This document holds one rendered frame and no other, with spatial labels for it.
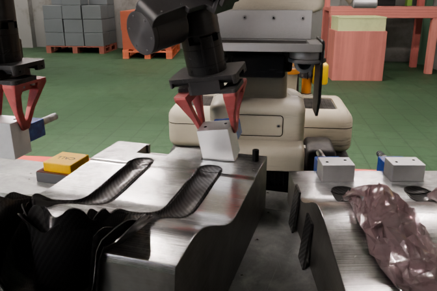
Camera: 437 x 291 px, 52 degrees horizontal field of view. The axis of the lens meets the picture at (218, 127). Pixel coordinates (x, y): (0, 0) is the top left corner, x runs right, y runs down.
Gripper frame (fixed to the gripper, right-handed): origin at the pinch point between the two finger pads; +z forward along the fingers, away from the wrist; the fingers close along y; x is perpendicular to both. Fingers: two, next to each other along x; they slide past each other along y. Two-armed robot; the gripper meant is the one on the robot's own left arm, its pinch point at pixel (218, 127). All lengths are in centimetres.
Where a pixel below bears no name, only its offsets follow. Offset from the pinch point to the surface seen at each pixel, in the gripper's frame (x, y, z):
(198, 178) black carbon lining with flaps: -8.5, -1.2, 4.0
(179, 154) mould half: -1.9, -6.6, 3.5
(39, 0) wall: 776, -641, 20
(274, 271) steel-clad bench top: -16.7, 9.9, 12.8
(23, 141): -12.0, -25.7, -4.6
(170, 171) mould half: -8.3, -5.5, 3.0
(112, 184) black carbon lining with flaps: -13.5, -11.8, 1.9
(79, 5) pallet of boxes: 701, -497, 37
